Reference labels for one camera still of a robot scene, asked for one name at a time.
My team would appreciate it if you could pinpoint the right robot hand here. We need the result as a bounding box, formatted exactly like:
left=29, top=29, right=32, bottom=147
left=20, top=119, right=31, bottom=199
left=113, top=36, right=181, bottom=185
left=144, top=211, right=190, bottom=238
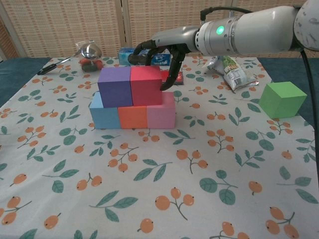
left=128, top=26, right=200, bottom=92

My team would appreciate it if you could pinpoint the red foam cube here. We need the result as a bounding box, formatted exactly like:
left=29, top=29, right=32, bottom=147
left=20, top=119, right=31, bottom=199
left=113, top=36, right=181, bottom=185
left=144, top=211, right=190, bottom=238
left=130, top=66, right=163, bottom=107

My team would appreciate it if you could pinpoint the pink foam cube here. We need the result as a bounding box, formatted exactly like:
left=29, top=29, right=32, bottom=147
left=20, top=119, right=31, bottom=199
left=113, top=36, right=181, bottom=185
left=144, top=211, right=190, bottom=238
left=146, top=91, right=176, bottom=129

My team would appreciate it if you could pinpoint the purple foam cube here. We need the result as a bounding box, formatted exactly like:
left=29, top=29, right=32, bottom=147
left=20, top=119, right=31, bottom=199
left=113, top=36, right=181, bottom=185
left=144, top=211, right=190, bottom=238
left=97, top=67, right=133, bottom=108

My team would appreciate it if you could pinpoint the orange foam cube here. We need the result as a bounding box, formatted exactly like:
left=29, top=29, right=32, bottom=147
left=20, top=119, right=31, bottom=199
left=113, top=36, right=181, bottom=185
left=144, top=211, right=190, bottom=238
left=118, top=106, right=148, bottom=129

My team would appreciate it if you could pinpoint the light blue foam cube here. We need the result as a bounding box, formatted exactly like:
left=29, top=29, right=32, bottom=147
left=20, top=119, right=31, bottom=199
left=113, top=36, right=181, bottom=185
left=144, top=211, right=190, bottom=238
left=89, top=91, right=122, bottom=130

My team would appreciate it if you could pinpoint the green foam cube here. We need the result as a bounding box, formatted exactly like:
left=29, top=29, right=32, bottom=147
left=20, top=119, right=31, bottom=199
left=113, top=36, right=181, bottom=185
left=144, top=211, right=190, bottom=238
left=258, top=81, right=308, bottom=120

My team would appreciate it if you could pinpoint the red flat case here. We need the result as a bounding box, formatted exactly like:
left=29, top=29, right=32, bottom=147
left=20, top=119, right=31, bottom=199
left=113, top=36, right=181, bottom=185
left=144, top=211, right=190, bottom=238
left=159, top=69, right=185, bottom=85

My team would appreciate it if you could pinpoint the blue cookie package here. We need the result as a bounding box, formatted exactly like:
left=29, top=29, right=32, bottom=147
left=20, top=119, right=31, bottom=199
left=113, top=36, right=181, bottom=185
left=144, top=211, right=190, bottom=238
left=118, top=47, right=174, bottom=67

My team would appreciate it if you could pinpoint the crumpled green white snack bag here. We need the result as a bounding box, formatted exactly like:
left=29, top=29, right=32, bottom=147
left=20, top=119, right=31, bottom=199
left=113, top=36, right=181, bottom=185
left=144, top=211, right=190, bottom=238
left=204, top=54, right=260, bottom=94

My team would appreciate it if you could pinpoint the bamboo folding screen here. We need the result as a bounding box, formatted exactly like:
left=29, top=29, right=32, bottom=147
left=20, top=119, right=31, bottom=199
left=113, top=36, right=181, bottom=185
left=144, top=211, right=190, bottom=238
left=0, top=0, right=319, bottom=59

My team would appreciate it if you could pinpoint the floral print tablecloth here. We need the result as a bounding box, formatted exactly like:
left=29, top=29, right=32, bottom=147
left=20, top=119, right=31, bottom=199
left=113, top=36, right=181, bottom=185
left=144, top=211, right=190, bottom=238
left=0, top=56, right=319, bottom=239

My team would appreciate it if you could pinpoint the steel ladle black handle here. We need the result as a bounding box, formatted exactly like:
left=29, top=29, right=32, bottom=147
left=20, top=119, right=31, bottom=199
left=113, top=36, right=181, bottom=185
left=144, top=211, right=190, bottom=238
left=37, top=43, right=103, bottom=75

